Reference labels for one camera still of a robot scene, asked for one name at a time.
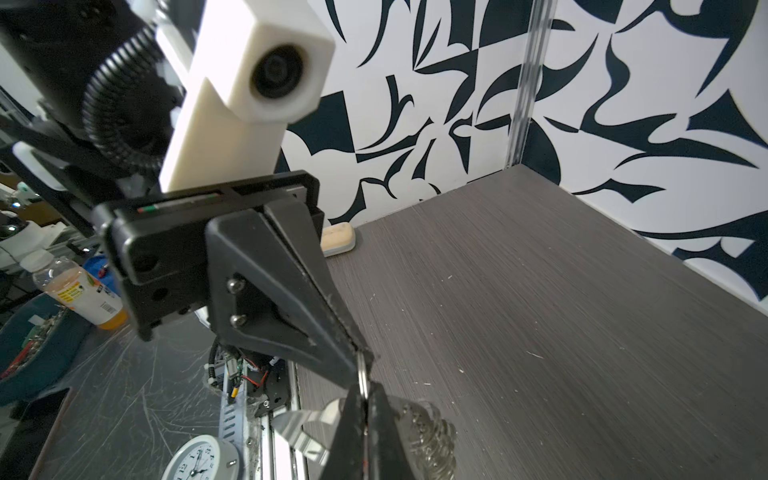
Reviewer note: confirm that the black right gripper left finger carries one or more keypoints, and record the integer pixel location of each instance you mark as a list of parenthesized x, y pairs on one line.
[(348, 450)]

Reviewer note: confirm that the beige wooden brush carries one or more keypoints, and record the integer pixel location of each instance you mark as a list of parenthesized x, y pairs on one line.
[(338, 239)]

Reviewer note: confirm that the plastic bottle orange label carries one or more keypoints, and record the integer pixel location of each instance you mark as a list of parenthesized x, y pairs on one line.
[(73, 287)]

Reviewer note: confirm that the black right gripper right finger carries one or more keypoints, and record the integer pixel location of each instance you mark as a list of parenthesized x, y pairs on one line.
[(387, 459)]

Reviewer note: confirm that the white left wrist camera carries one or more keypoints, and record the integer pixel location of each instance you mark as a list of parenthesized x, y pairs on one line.
[(256, 68)]

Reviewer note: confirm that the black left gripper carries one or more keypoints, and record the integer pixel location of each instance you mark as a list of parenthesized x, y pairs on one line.
[(271, 291)]

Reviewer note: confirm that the round white analog clock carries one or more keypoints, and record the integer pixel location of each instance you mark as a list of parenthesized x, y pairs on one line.
[(204, 457)]

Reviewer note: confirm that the teal bag on floor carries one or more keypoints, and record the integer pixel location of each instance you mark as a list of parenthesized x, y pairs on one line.
[(38, 346)]

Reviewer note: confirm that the white slotted cable duct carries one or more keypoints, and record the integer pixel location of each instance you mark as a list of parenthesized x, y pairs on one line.
[(232, 423)]

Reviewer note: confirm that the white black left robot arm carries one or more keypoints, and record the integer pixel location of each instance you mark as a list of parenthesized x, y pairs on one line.
[(177, 111)]

